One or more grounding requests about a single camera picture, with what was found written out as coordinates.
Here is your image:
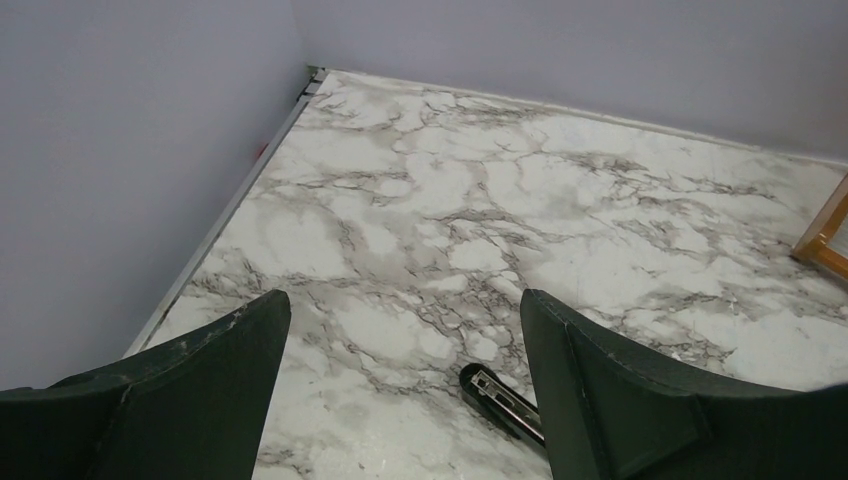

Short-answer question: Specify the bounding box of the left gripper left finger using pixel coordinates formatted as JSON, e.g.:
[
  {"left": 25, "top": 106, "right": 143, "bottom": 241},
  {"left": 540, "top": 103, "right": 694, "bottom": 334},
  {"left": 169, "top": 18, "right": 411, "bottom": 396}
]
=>
[{"left": 1, "top": 290, "right": 291, "bottom": 479}]

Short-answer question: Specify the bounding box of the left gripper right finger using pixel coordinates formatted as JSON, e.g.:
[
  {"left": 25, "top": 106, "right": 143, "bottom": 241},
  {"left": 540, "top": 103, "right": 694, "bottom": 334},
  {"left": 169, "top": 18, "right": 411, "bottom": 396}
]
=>
[{"left": 520, "top": 289, "right": 847, "bottom": 479}]

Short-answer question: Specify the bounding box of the beige black stapler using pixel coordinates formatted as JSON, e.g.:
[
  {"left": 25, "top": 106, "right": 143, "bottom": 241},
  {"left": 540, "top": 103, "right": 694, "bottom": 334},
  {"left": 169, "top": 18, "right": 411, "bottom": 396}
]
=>
[{"left": 459, "top": 363, "right": 546, "bottom": 456}]

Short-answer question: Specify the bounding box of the orange wooden shelf rack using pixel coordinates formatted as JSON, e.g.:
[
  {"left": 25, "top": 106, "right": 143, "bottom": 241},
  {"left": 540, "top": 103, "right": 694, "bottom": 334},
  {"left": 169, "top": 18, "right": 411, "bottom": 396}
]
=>
[{"left": 791, "top": 176, "right": 847, "bottom": 280}]

